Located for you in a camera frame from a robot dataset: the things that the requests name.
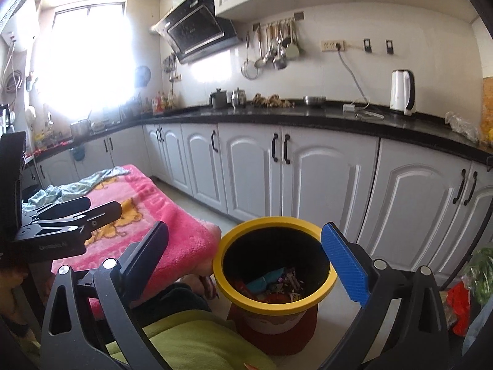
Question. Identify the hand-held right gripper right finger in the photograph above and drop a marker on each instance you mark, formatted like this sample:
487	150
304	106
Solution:
346	266

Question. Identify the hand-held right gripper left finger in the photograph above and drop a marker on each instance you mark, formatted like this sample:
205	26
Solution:
154	246

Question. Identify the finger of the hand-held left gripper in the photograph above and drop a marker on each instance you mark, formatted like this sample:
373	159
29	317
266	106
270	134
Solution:
73	203
108	212

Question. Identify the yellow-rimmed black bin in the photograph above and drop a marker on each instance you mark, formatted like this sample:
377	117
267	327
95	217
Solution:
269	222

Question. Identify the light blue cloth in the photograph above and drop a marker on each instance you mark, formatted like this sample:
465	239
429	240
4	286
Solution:
84	183

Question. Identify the pink printed blanket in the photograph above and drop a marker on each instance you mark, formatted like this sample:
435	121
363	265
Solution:
173	216

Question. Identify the blue hanging container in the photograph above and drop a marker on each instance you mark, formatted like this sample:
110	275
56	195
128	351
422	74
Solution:
79	154

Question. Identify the person's bare foot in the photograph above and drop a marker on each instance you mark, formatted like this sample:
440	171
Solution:
194	281

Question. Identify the person's black garment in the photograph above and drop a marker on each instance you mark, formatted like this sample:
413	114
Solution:
173	300

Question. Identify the steel cooking pot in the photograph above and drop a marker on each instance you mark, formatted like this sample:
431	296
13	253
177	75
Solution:
80	128

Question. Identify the white base cabinets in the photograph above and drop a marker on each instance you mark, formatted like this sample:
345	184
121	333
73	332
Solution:
327	185

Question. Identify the person's green clothing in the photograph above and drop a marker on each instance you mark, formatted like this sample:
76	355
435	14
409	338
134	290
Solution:
200	347

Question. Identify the small red plastic bag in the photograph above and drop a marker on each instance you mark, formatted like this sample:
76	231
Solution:
460	308

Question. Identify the group of condiment bottles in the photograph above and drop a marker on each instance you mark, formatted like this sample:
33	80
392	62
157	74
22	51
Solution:
162	102

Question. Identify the green leafy vegetables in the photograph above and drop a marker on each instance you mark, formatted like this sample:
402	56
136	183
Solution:
481	273

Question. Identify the kitchen window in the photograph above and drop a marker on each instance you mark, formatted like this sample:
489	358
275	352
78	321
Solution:
88	54

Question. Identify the black kitchen countertop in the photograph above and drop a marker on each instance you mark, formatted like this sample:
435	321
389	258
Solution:
308	113

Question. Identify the white power adapter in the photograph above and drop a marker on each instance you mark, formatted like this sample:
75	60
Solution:
349	108

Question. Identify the grey lidded pitcher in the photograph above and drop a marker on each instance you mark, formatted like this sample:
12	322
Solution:
219	99

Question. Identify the steel bowl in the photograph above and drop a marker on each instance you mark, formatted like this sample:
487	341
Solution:
314	101

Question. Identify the steel lidded jar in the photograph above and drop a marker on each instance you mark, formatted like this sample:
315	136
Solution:
238	98

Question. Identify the white water heater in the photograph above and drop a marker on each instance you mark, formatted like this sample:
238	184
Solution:
15	38

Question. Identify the pile of brown ginger roots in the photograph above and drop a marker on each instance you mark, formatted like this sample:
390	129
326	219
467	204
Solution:
273	101

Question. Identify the clear plastic bag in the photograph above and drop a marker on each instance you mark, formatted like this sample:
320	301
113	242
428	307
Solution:
460	125

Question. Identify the white electric kettle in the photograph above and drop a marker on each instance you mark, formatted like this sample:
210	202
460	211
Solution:
398	92

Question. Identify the black range hood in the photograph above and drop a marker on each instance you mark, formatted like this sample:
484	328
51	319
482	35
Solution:
192	27

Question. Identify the row of hanging kitchen utensils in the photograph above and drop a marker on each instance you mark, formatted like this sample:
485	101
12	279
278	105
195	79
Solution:
279	56

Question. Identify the small wall fan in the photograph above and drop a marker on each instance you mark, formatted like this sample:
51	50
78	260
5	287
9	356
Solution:
143	76

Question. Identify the wall power strip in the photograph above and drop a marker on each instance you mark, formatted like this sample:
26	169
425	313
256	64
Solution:
329	46

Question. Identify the black wall hook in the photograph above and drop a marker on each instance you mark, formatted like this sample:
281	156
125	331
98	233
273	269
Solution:
390	47
368	45

